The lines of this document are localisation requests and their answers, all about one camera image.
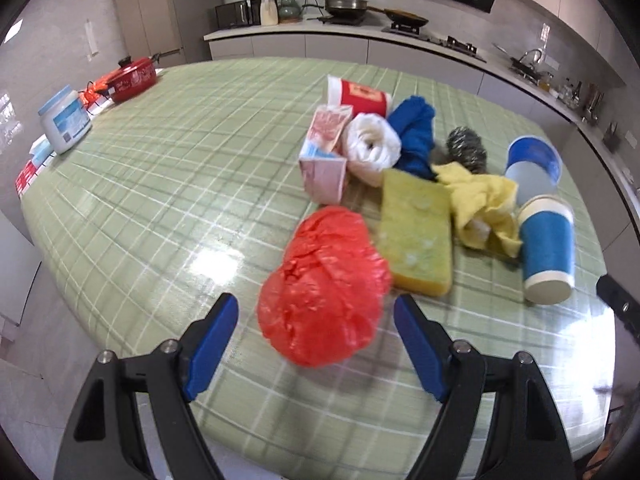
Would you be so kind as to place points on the red cooking pot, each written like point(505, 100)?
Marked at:
point(132, 77)

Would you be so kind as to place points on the steel wool scrubber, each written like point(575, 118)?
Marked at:
point(466, 147)

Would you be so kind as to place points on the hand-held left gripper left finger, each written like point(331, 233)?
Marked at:
point(212, 345)

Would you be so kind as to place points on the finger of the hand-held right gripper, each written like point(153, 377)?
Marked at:
point(622, 305)

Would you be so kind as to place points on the group of bottles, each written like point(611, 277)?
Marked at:
point(575, 91)

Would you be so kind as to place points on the chrome sink faucet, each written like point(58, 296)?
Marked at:
point(532, 56)

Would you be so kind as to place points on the white jar with blue lid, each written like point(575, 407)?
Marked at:
point(65, 122)

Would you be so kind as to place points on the gas stove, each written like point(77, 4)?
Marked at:
point(440, 41)

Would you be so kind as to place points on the black microwave oven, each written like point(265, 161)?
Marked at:
point(235, 14)

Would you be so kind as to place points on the white plastic jug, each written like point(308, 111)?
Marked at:
point(269, 11)

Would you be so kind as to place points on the green plaid tablecloth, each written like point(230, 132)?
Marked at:
point(175, 185)

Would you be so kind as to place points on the light blue box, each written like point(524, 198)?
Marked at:
point(41, 150)

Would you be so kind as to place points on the black frying pan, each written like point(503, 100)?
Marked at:
point(407, 17)

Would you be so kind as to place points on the blue cloth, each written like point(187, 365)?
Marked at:
point(412, 135)

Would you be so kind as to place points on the red and white box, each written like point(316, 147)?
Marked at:
point(30, 177)

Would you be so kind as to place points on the dark knife block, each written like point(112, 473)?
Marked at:
point(611, 136)

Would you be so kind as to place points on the pink red snack wrapper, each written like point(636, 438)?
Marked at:
point(327, 127)

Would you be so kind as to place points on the tall grey cabinet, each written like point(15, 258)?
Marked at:
point(147, 10)

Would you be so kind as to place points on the white plastic bag roll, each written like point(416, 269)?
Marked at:
point(370, 147)

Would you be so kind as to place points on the blue paper cup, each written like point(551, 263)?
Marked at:
point(532, 157)
point(545, 247)

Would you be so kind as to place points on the yellow cloth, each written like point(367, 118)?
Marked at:
point(475, 195)

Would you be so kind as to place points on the red plastic bag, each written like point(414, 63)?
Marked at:
point(320, 285)

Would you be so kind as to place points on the wok with glass lid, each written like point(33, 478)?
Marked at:
point(346, 5)

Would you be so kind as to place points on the yellow green sponge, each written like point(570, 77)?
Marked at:
point(415, 230)

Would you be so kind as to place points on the red and white paper cup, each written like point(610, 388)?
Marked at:
point(360, 95)

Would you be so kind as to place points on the orange mesh bag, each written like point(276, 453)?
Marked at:
point(95, 94)

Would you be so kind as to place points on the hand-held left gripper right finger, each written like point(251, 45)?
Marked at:
point(417, 345)

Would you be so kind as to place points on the pink carton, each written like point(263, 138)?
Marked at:
point(322, 177)

